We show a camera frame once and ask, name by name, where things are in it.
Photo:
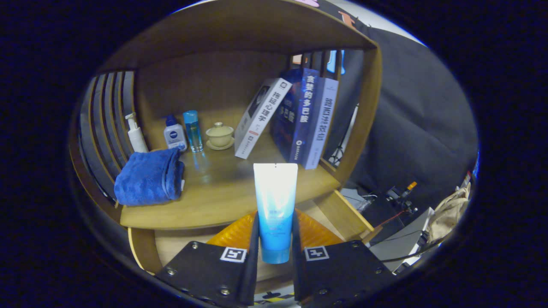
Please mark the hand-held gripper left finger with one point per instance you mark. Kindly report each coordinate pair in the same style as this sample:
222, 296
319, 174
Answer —
252, 265

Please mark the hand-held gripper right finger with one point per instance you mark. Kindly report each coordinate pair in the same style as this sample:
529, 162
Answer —
297, 265

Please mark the blue and white tube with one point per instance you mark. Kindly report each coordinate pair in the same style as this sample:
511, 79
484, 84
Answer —
275, 192

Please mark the wooden countertop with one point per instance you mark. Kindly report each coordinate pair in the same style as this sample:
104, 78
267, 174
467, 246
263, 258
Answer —
222, 192

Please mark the wooden cabinet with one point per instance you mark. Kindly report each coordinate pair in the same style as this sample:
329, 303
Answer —
205, 81

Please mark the grey flat panel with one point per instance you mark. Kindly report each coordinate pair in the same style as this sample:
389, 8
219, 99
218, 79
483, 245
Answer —
402, 241

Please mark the black tripod stand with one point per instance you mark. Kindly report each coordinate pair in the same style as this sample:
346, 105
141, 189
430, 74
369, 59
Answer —
341, 152

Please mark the black and orange device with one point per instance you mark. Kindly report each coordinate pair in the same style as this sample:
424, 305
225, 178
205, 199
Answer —
400, 196

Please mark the beige lidded teacup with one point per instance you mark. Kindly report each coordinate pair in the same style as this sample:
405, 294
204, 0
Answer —
220, 136

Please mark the blue folded towel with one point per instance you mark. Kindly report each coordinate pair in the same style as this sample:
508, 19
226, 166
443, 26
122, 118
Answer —
147, 177

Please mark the lavender book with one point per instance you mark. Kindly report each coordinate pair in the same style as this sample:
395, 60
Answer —
323, 124

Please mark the clear blue bottle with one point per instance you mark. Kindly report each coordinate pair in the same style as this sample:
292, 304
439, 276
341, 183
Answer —
193, 132

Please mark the dark blue book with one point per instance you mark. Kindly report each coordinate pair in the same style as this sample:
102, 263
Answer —
302, 119

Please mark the white book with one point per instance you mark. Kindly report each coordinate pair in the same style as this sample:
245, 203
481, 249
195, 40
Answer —
261, 119

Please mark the white bottle with blue cap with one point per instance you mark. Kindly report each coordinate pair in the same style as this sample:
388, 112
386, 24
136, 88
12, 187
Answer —
174, 136

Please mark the beige cloth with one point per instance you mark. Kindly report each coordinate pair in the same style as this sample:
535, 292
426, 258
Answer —
449, 214

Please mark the white pump bottle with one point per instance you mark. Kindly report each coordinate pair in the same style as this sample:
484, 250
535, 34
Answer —
137, 139

